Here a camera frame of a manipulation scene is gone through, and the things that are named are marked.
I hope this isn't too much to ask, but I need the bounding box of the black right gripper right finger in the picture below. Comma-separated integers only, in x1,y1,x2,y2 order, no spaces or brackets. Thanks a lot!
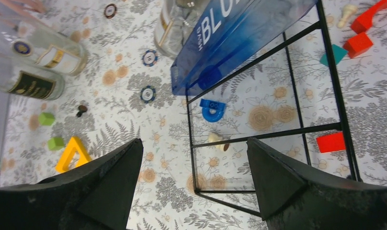
247,138,387,230

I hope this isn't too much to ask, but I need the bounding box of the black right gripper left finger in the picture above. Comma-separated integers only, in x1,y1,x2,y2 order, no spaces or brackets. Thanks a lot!
0,138,143,230

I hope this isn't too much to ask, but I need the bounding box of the clear bottle black label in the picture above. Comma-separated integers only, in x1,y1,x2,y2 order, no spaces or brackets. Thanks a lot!
0,53,65,100

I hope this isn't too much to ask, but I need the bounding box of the clear bottle blue gold emblem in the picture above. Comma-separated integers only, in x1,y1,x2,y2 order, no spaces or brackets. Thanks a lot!
0,15,88,76

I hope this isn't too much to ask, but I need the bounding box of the red block near rack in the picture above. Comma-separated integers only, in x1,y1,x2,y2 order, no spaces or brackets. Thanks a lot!
316,132,346,153

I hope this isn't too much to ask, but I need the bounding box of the blue square glass bottle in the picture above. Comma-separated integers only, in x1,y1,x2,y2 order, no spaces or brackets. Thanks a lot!
171,0,316,96

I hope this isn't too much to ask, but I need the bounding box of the clear round bottle gold label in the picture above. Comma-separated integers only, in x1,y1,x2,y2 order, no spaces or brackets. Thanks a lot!
154,0,209,59

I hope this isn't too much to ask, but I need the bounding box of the green block middle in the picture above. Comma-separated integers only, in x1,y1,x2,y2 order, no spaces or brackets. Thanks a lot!
47,137,65,151

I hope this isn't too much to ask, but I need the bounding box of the green block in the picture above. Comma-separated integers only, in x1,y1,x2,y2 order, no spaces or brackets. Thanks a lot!
47,137,65,151
38,112,55,126

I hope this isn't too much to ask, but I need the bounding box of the brown chess pawn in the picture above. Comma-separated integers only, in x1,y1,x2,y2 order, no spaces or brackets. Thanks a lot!
76,105,88,117

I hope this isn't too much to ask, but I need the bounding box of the green block upper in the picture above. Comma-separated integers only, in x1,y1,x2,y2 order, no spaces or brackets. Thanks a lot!
38,112,55,126

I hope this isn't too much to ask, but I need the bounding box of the poker chip near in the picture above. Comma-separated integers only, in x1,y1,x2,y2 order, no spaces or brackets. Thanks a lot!
140,85,156,104

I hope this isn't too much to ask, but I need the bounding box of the poker chip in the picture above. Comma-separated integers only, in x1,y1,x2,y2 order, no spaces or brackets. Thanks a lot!
140,85,156,104
142,49,158,67
103,3,117,19

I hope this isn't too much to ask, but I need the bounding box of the blue arch toy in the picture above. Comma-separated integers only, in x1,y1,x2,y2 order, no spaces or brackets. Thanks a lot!
200,99,226,123

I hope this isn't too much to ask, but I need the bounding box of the poker chip middle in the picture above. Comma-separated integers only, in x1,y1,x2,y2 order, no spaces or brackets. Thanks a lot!
142,49,158,67

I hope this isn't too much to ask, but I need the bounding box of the teal cube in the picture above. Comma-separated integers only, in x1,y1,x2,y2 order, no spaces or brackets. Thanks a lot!
319,44,348,67

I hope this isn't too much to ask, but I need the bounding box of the red cube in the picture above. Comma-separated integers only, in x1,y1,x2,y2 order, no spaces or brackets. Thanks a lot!
343,32,374,58

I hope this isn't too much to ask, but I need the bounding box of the poker chip far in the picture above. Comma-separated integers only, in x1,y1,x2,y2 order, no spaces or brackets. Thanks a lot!
103,3,117,19

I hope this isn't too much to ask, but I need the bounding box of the red arch block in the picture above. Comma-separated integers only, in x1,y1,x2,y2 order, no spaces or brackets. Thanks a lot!
350,0,387,34

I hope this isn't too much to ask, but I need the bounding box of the cream chess pawn far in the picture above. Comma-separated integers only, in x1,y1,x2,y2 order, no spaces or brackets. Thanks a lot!
337,4,358,29

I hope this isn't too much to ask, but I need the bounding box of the pink music stand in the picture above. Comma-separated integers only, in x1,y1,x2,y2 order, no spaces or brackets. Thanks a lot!
0,0,46,18

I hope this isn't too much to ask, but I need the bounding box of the yellow triangle frame toy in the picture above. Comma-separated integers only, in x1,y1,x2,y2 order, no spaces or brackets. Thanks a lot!
55,136,92,173

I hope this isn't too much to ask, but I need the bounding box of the black wire wine rack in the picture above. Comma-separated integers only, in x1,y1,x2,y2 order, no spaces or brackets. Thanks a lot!
185,0,362,218

